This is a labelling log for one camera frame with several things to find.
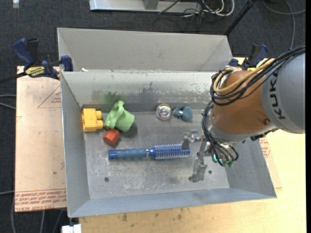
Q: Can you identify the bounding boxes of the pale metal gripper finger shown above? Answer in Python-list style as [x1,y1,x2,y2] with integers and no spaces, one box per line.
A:
[182,129,205,152]
[189,157,208,183]

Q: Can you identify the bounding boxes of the blue-green mushroom-shaped toy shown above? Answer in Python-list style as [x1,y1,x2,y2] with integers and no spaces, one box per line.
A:
[173,106,193,121]

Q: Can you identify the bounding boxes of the grey metal bin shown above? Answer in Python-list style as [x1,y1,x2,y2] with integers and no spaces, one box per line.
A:
[57,27,277,218]

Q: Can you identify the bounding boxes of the blue round hairbrush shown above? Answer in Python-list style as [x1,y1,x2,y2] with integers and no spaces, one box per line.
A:
[108,142,191,161]

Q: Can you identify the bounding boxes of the light green plastic cup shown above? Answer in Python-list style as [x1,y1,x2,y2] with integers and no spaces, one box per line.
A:
[104,100,136,133]

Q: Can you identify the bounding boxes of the red-brown small block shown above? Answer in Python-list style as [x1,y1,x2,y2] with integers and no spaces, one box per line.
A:
[103,128,121,146]

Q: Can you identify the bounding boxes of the yellow toy building block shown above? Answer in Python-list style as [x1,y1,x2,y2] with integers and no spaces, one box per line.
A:
[82,108,104,133]

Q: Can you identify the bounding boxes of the brown cardboard board, red print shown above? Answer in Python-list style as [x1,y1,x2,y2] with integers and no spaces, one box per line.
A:
[14,66,284,213]

